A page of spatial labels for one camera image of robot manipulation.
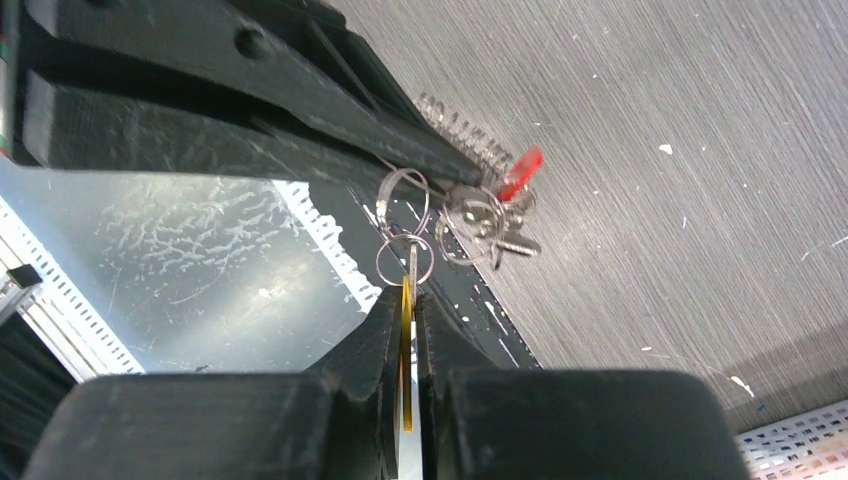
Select white plastic basket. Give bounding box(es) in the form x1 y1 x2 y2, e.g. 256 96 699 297
736 400 847 480

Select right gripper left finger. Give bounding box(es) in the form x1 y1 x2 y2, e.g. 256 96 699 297
24 287 402 479

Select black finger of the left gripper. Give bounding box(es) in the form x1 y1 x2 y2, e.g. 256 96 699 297
26 0 432 157
19 71 482 189

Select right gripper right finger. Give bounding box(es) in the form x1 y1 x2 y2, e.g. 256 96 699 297
415 295 749 479

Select yellow headed key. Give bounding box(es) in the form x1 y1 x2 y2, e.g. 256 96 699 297
399 234 418 433

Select silver split rings with keys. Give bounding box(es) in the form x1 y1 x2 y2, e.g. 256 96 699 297
374 166 543 287

